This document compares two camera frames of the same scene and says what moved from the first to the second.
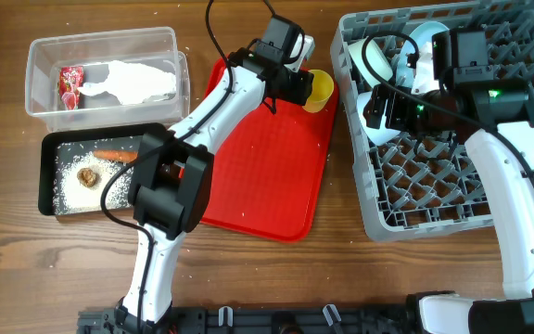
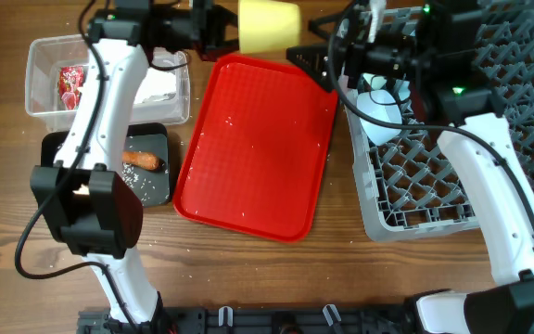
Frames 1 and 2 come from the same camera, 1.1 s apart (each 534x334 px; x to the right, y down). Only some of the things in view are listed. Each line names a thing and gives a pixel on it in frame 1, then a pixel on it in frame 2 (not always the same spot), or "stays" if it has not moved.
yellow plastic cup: x=323 y=88 -> x=268 y=26
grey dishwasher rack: x=426 y=184 stays
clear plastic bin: x=94 y=51 stays
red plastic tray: x=268 y=182 stays
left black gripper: x=302 y=89 -> x=209 y=31
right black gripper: x=396 y=100 -> x=312 y=50
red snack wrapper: x=69 y=79 stays
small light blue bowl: x=376 y=135 stays
